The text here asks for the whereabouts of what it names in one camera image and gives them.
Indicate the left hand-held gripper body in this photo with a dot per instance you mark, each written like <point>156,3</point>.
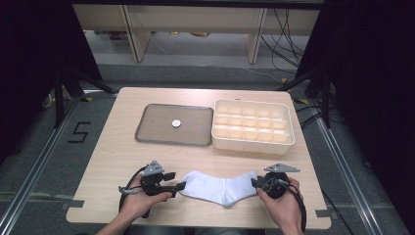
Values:
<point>153,182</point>

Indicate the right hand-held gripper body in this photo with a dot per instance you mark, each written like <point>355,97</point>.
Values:
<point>275,187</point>

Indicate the white sock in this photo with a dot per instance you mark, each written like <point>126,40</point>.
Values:
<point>212,187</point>

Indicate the white compartment storage box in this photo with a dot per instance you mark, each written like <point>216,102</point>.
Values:
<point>253,145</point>

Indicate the person's right hand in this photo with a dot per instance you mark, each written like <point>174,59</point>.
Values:
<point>287,209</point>

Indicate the person's left hand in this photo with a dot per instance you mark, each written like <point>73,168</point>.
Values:
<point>138,204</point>

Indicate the grey transparent box lid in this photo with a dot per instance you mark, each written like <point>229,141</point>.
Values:
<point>160,127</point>

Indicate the small white round disc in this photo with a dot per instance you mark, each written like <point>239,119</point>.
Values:
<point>176,123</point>

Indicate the black metal stand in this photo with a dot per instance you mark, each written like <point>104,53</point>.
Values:
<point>58,98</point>
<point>325,98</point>

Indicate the dark curtain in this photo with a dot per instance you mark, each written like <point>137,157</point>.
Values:
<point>29,65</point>
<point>375,81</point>

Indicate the light wooden desk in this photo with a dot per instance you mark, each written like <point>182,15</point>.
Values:
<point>195,18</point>

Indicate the aluminium floor rail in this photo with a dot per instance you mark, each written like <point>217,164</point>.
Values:
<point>349,182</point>
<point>36,169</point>

